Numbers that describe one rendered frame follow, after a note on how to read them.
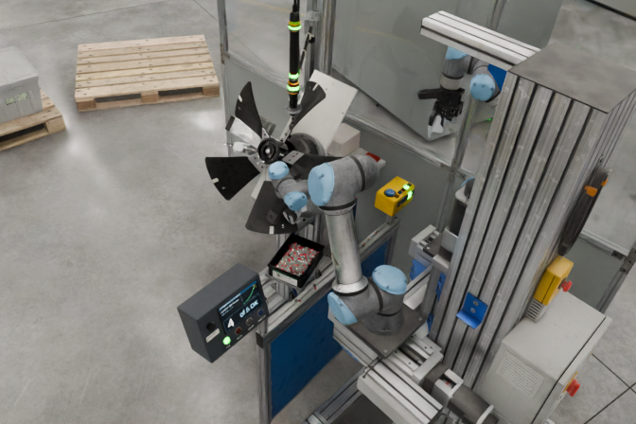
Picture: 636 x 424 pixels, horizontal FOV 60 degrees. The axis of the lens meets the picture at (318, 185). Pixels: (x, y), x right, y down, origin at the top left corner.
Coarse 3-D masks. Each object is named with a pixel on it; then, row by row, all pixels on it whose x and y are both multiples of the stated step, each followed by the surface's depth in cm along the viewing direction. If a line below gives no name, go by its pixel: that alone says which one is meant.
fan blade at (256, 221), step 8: (264, 184) 239; (272, 184) 240; (264, 192) 239; (272, 192) 239; (256, 200) 238; (264, 200) 238; (272, 200) 238; (256, 208) 238; (264, 208) 238; (256, 216) 237; (264, 216) 237; (248, 224) 237; (256, 224) 237; (264, 224) 237; (272, 224) 237; (280, 224) 238; (288, 224) 238; (296, 224) 239; (256, 232) 237; (264, 232) 237; (280, 232) 237; (288, 232) 237
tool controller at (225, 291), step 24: (240, 264) 187; (216, 288) 177; (240, 288) 176; (192, 312) 169; (216, 312) 171; (240, 312) 179; (264, 312) 188; (192, 336) 175; (216, 336) 173; (240, 336) 182; (216, 360) 176
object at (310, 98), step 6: (312, 84) 240; (318, 84) 235; (306, 90) 244; (312, 90) 237; (318, 90) 233; (306, 96) 241; (312, 96) 234; (318, 96) 231; (324, 96) 228; (300, 102) 245; (306, 102) 236; (312, 102) 232; (318, 102) 229; (306, 108) 234; (312, 108) 230; (300, 114) 236; (306, 114) 232; (294, 120) 238; (294, 126) 235
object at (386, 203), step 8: (392, 184) 248; (400, 184) 248; (384, 192) 243; (408, 192) 246; (376, 200) 246; (384, 200) 242; (392, 200) 240; (400, 200) 243; (408, 200) 250; (384, 208) 245; (392, 208) 242; (400, 208) 247; (392, 216) 244
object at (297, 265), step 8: (288, 248) 245; (296, 248) 245; (304, 248) 245; (296, 256) 241; (312, 256) 242; (280, 264) 238; (288, 264) 238; (296, 264) 238; (304, 264) 238; (296, 272) 235; (304, 272) 235
